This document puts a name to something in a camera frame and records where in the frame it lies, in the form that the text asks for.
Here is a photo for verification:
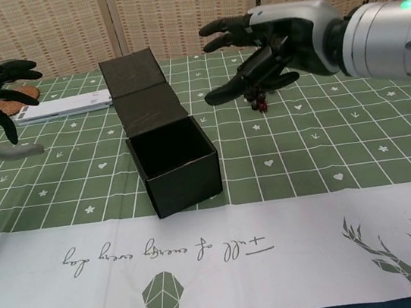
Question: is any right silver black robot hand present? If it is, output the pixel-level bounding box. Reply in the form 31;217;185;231
193;0;358;107

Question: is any black cardboard box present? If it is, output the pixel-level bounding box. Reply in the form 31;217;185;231
97;39;226;225

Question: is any round brown woven coaster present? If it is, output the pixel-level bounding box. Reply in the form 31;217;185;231
0;83;43;118

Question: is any dark red grape bunch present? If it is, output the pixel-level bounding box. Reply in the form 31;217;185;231
242;83;271;115

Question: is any white folded stand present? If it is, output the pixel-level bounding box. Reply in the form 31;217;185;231
12;88;115;127

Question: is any bamboo folding screen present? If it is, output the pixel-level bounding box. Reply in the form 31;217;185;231
0;0;411;86

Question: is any green checked deer tablecloth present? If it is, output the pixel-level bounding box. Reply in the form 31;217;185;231
0;24;411;308

